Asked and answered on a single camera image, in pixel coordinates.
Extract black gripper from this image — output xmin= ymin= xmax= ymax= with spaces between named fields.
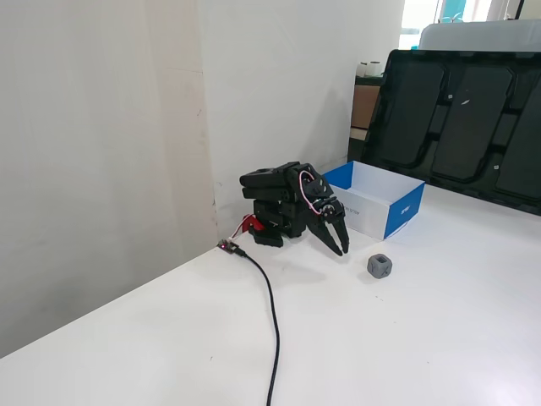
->
xmin=307 ymin=195 xmax=350 ymax=257

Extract gray block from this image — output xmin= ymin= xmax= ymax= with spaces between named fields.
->
xmin=366 ymin=253 xmax=392 ymax=280

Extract white and blue cardboard box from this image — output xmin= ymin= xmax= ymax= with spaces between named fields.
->
xmin=321 ymin=160 xmax=426 ymax=241

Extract brown cardboard box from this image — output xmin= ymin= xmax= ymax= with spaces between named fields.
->
xmin=350 ymin=84 xmax=381 ymax=140

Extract red clamp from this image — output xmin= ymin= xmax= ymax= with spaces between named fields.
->
xmin=239 ymin=214 xmax=266 ymax=234

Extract small controller board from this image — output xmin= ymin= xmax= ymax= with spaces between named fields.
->
xmin=216 ymin=239 xmax=248 ymax=257

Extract black plastic tray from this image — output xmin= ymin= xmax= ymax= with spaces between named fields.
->
xmin=361 ymin=48 xmax=541 ymax=217

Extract translucent white plastic container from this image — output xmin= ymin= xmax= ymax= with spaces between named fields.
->
xmin=418 ymin=19 xmax=541 ymax=54

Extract pink and white arm wire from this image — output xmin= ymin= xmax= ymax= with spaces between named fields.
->
xmin=297 ymin=168 xmax=323 ymax=213

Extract red and white wires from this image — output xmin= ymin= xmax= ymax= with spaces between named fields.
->
xmin=229 ymin=220 xmax=250 ymax=241

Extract black cable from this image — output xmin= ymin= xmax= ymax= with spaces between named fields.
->
xmin=236 ymin=247 xmax=282 ymax=406

